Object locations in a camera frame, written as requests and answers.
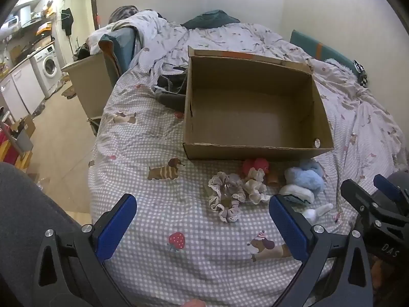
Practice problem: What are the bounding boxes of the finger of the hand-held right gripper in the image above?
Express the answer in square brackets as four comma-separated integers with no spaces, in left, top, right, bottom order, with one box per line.
[340,179,384,228]
[373,174,409,206]

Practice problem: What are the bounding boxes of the white fluffy blanket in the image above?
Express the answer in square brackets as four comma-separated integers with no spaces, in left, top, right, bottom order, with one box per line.
[324,58,356,71]

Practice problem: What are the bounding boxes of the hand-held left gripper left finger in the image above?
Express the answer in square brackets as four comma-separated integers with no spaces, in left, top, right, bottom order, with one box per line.
[30,194,138,307]

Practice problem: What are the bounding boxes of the teal cushion with orange edge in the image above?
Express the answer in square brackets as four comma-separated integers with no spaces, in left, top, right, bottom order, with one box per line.
[98,27,137,75]

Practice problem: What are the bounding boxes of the brown cardboard box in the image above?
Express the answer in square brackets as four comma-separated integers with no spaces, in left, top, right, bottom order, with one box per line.
[183,45,335,161]

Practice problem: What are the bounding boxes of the blue and white plush toy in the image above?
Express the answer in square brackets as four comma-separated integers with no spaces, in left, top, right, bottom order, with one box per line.
[279,159,333,224]

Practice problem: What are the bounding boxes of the cream ruffled scrunchie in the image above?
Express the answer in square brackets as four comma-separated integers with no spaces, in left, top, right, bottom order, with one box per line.
[243,168,271,204]

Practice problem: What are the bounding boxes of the black hanging garment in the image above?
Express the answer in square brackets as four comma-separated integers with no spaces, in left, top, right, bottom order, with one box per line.
[61,8,75,36]

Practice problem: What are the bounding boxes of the dark green pillow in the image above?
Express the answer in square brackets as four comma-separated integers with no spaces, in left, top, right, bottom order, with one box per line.
[180,9,241,30]

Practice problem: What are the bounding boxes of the red plush ball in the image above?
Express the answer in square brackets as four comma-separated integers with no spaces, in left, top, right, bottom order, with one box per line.
[242,158,270,178]

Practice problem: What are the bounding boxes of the white washing machine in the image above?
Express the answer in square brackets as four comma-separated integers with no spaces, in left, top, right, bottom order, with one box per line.
[32,45,63,98]

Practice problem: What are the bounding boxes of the teal pillow with orange stripe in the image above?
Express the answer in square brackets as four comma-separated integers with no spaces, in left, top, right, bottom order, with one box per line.
[289,29,357,71]

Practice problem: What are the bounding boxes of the bed with checkered dog sheet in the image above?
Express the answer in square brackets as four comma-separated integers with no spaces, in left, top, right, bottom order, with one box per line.
[88,22,409,307]

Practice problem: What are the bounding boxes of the grey flat board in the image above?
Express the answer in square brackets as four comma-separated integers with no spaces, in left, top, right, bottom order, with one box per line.
[16,132,34,153]

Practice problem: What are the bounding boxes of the white floral duvet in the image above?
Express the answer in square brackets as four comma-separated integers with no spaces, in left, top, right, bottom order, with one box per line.
[89,9,409,173]

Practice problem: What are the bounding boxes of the open cardboard box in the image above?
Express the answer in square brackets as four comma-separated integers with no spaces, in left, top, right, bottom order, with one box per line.
[9,115,36,136]

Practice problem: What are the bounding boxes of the grey striped blanket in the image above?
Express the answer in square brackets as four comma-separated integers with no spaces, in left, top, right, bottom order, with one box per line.
[109,5,140,25]

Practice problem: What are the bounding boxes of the person's right forearm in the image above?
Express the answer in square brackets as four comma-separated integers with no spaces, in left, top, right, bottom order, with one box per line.
[372,256,409,307]

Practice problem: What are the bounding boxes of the dark grey clothes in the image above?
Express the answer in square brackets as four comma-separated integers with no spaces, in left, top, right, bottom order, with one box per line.
[153,70,190,111]

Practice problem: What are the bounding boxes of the beige bedside table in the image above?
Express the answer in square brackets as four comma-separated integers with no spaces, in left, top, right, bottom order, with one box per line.
[61,51,113,126]

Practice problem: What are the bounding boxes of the grey lace scrunchie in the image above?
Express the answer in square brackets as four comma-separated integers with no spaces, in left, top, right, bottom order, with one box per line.
[208,172,246,223]

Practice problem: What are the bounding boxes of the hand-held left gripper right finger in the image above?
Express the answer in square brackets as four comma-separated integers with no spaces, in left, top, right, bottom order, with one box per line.
[268,194,374,307]

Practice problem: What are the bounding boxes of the black white checkered cloth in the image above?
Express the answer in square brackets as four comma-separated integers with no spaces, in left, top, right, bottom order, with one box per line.
[353,60,368,87]

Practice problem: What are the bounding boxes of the red box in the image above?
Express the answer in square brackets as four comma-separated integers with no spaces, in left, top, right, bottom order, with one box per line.
[0,127,20,164]

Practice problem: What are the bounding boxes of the white kitchen cabinets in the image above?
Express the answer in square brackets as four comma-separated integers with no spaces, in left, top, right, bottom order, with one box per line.
[0,61,46,119]

